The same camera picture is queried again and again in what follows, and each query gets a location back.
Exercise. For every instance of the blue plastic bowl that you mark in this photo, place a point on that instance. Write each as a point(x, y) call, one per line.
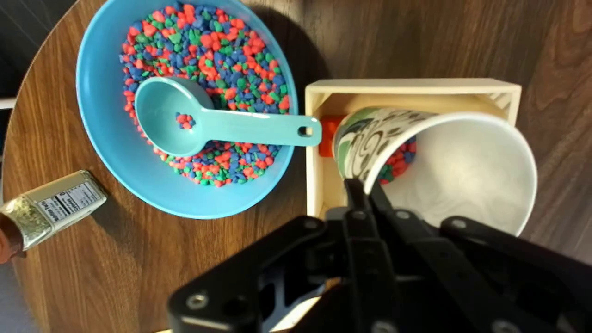
point(102, 93)

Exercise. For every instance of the white printed paper cup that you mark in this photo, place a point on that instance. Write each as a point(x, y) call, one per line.
point(468, 167)

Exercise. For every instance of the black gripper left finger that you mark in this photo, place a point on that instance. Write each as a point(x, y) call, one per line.
point(363, 271)

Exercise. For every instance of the light wooden box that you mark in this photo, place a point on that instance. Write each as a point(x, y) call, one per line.
point(320, 186)

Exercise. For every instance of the teal plastic spoon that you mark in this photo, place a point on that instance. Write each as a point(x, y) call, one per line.
point(163, 121)

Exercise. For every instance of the dark grey sofa seat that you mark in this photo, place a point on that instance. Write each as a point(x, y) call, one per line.
point(28, 38)

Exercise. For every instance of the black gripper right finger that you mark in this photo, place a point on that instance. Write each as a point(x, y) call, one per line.
point(492, 278)

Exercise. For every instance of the gold wrapped snack bar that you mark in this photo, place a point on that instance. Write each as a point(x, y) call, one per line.
point(55, 206)

